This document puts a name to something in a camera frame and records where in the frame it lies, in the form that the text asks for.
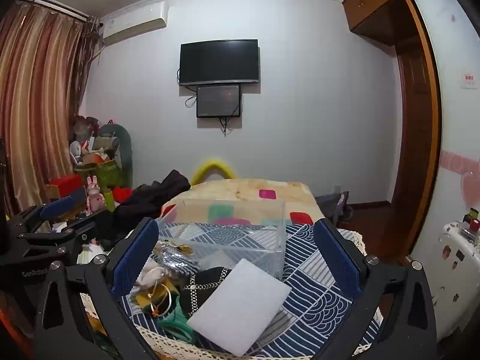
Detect black studded pouch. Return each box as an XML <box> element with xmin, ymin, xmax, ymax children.
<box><xmin>180</xmin><ymin>266</ymin><xmax>241</xmax><ymax>316</ymax></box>

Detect wooden door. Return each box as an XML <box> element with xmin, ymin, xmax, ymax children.
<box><xmin>392</xmin><ymin>43</ymin><xmax>434</xmax><ymax>207</ymax></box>

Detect black wall television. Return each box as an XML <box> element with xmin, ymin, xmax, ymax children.
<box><xmin>178</xmin><ymin>39</ymin><xmax>261</xmax><ymax>87</ymax></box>

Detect curtain rail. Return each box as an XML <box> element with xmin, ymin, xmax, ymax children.
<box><xmin>19</xmin><ymin>0</ymin><xmax>91</xmax><ymax>20</ymax></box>

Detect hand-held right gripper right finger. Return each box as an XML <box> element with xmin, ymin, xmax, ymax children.
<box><xmin>313</xmin><ymin>218</ymin><xmax>438</xmax><ymax>360</ymax></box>

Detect white cloth pouch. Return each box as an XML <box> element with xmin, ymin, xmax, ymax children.
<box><xmin>136</xmin><ymin>266</ymin><xmax>169</xmax><ymax>289</ymax></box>

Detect yellow felt piece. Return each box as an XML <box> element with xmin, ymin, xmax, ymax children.
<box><xmin>135</xmin><ymin>283</ymin><xmax>181</xmax><ymax>314</ymax></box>

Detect blue patterned cloth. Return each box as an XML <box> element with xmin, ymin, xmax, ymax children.
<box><xmin>120</xmin><ymin>221</ymin><xmax>383</xmax><ymax>359</ymax></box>

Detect patterned bed blanket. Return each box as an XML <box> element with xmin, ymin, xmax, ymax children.
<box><xmin>161</xmin><ymin>178</ymin><xmax>327</xmax><ymax>229</ymax></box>

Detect yellow foam tube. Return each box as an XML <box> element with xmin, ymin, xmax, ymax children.
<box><xmin>192</xmin><ymin>158</ymin><xmax>237</xmax><ymax>186</ymax></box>

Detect clear plastic box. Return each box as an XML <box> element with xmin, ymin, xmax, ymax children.
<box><xmin>157</xmin><ymin>199</ymin><xmax>287</xmax><ymax>280</ymax></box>

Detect wooden overhead cabinet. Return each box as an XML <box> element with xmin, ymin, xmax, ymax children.
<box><xmin>342</xmin><ymin>0</ymin><xmax>443</xmax><ymax>46</ymax></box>

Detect silver glitter pouch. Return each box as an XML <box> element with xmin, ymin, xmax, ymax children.
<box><xmin>154</xmin><ymin>242</ymin><xmax>199</xmax><ymax>274</ymax></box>

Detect green paper bag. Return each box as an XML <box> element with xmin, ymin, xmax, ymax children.
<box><xmin>75</xmin><ymin>159</ymin><xmax>124</xmax><ymax>196</ymax></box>

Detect white air conditioner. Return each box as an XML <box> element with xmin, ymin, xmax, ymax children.
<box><xmin>100</xmin><ymin>2</ymin><xmax>168</xmax><ymax>47</ymax></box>

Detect white sliding wardrobe door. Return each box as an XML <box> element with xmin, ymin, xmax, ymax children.
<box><xmin>410</xmin><ymin>0</ymin><xmax>480</xmax><ymax>259</ymax></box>

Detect pink bunny toy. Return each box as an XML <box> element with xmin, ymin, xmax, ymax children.
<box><xmin>85</xmin><ymin>175</ymin><xmax>106</xmax><ymax>214</ymax></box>

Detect white foam sheet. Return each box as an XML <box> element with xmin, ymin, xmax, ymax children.
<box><xmin>186</xmin><ymin>259</ymin><xmax>292</xmax><ymax>357</ymax></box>

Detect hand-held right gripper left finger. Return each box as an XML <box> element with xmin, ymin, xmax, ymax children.
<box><xmin>33</xmin><ymin>217</ymin><xmax>166</xmax><ymax>360</ymax></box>

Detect small black monitor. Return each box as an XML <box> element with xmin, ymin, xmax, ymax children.
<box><xmin>196</xmin><ymin>84</ymin><xmax>241</xmax><ymax>118</ymax></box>

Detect dark backpack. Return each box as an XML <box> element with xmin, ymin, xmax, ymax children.
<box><xmin>315</xmin><ymin>191</ymin><xmax>355</xmax><ymax>226</ymax></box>

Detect red box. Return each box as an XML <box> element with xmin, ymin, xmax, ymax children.
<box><xmin>47</xmin><ymin>174</ymin><xmax>84</xmax><ymax>199</ymax></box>

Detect black monitor cables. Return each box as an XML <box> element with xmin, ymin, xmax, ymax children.
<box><xmin>218</xmin><ymin>116</ymin><xmax>234</xmax><ymax>138</ymax></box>

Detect gold wire hoop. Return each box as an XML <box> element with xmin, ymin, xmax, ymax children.
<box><xmin>148</xmin><ymin>283</ymin><xmax>177</xmax><ymax>314</ymax></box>

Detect striped brown curtain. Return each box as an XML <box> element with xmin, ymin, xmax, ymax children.
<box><xmin>0</xmin><ymin>2</ymin><xmax>100</xmax><ymax>218</ymax></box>

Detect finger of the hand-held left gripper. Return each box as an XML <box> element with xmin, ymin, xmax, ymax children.
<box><xmin>18</xmin><ymin>219</ymin><xmax>97</xmax><ymax>260</ymax></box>
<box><xmin>5</xmin><ymin>194</ymin><xmax>88</xmax><ymax>241</ymax></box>

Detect black clothing pile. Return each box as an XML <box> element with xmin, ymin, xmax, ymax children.
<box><xmin>112</xmin><ymin>170</ymin><xmax>192</xmax><ymax>241</ymax></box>

